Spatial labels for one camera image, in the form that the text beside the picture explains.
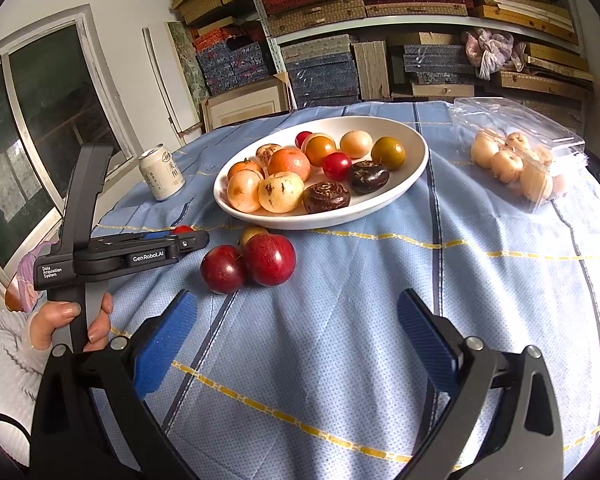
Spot cardboard framed panel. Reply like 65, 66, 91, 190
201, 73, 291, 132

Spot window with white frame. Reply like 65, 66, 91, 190
0, 4, 140, 288

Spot clear plastic fruit box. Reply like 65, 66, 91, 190
450, 98, 588, 212

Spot person's left hand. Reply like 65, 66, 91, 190
29, 292, 114, 351

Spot pink plastic bag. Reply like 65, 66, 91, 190
460, 28, 527, 80

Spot orange tangerine with stem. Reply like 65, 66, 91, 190
227, 159, 264, 180

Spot dark red plum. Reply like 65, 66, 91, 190
200, 245, 248, 294
244, 233, 296, 287

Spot large yellow pear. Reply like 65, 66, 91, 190
258, 171, 304, 214

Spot orange round fruit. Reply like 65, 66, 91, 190
227, 170, 263, 214

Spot beige drink can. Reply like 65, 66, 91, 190
138, 144, 185, 202

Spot white oval plate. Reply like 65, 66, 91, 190
213, 116, 429, 231

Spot small red tomato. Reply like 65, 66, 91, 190
171, 224, 194, 234

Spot white metal shelf unit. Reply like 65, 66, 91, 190
166, 0, 596, 111

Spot small yellow-green fruit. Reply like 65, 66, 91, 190
238, 226, 268, 249

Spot blue checked tablecloth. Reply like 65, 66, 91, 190
110, 103, 600, 479

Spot white knitted sleeve forearm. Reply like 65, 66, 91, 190
0, 311, 50, 466

